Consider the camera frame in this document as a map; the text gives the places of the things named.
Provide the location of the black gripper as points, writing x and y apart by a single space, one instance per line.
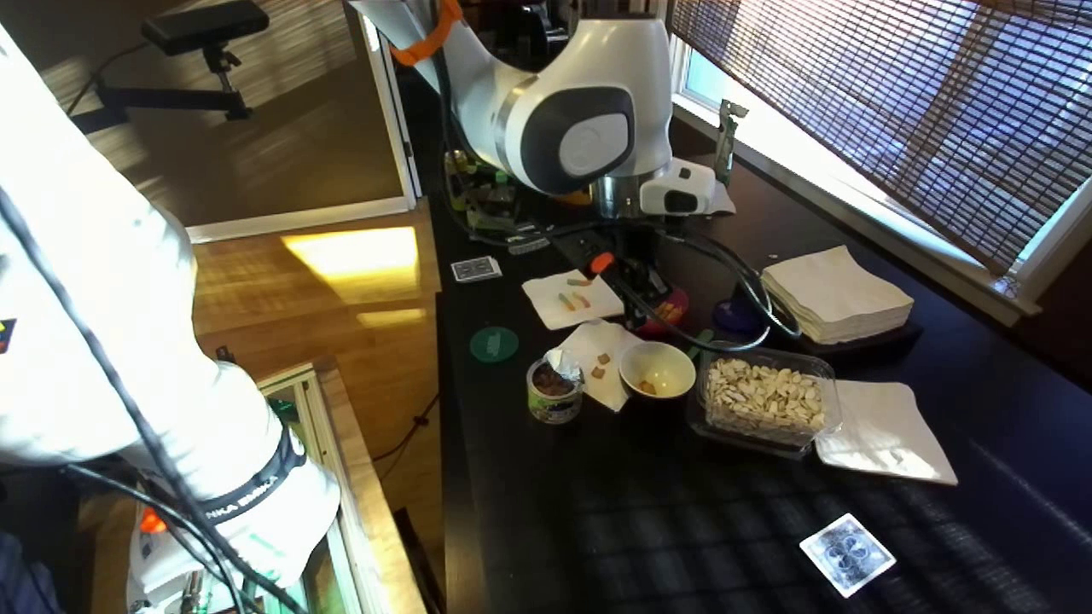
617 259

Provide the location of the silver foil can seal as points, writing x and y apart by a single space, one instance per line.
565 365

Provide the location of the yellow green snack can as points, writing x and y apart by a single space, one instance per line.
555 400

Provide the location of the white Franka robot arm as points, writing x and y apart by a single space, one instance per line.
79 296

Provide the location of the red bowl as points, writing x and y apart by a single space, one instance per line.
675 307

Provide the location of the white bowl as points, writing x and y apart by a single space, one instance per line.
657 371

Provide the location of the small green stick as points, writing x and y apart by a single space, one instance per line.
699 341

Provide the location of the colourful gummy candy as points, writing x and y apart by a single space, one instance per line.
573 300

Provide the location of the white napkin with gummy candies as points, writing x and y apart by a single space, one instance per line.
558 300

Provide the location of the crumpled white paper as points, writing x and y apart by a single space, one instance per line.
723 200

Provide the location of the clear plastic container of popcorn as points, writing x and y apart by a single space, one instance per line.
762 397

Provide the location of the white remote device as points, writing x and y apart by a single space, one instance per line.
529 242

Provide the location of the stack of white napkins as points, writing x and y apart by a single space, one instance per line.
837 292

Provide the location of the round green plastic lid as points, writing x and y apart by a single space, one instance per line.
496 347

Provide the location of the blue playing card deck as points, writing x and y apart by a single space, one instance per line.
475 269

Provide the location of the brown slatted window blind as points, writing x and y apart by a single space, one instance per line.
887 104

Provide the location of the blue patterned playing card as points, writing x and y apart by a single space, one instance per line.
848 555

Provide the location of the wooden robot platform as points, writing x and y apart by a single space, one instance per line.
364 499

